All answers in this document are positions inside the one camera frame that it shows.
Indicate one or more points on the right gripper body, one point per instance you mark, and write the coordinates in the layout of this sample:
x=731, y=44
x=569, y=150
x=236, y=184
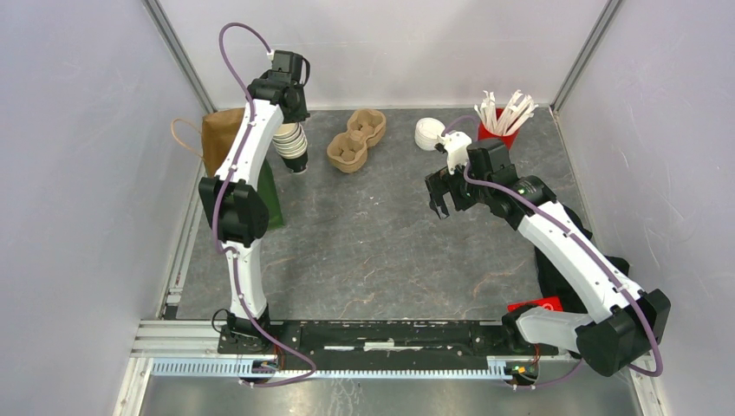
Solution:
x=465, y=193

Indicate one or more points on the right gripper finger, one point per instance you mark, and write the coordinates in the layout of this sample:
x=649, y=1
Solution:
x=440, y=208
x=431, y=202

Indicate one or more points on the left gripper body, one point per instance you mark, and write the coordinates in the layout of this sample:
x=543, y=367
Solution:
x=300, y=112

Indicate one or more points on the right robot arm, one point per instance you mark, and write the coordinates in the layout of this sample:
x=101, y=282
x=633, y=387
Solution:
x=622, y=324

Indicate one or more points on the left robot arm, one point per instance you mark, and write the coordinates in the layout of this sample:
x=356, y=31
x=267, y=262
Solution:
x=237, y=214

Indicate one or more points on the stack of paper cups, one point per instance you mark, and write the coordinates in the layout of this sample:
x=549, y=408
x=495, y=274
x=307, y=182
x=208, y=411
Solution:
x=290, y=142

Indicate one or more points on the red straw holder cup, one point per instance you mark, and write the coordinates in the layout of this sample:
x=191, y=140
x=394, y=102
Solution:
x=501, y=125

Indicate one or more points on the stack of white lids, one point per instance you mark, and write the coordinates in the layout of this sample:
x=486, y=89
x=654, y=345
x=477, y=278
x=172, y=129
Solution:
x=427, y=132

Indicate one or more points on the brown paper bag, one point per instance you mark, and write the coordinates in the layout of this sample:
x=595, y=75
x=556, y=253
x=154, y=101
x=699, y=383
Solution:
x=217, y=133

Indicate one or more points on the cardboard cup carrier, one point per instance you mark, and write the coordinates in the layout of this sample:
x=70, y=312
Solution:
x=348, y=151

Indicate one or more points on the green box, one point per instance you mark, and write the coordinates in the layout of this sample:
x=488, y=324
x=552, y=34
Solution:
x=268, y=193

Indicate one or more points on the black cloth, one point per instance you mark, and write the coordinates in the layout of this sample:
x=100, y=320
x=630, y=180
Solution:
x=551, y=281

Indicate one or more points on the red card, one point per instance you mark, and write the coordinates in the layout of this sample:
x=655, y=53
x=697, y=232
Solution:
x=551, y=303

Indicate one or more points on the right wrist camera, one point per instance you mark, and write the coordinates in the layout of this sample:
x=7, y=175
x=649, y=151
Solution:
x=454, y=147

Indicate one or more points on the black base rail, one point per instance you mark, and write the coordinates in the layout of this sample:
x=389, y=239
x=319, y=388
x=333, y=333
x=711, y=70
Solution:
x=381, y=345

